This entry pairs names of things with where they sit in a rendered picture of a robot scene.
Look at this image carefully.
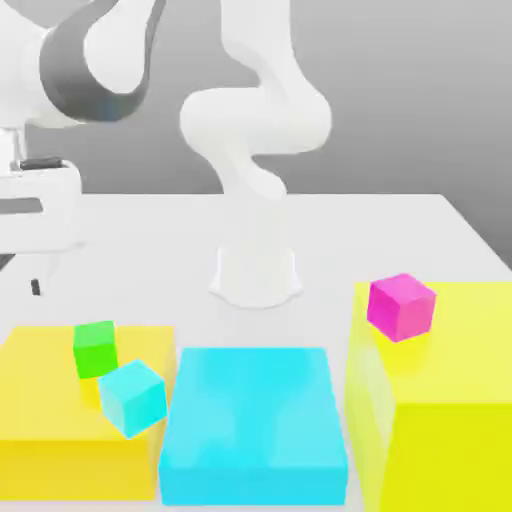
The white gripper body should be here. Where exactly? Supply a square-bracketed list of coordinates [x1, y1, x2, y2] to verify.
[0, 160, 84, 256]

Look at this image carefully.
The small green cube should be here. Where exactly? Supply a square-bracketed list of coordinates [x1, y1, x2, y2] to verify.
[72, 319, 120, 380]

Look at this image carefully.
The small cyan cube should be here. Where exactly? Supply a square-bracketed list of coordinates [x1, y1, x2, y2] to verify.
[97, 358, 168, 440]

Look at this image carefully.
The small magenta cube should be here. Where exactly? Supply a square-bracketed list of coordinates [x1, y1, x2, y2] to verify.
[366, 272, 438, 344]

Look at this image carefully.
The large amber yellow box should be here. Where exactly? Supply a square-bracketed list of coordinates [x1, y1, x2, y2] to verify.
[0, 324, 178, 503]

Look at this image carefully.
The large cyan box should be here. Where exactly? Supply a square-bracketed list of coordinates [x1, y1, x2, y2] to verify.
[157, 346, 349, 508]

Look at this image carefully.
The large lemon yellow box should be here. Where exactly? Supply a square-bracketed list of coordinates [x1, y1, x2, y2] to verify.
[344, 281, 512, 512]

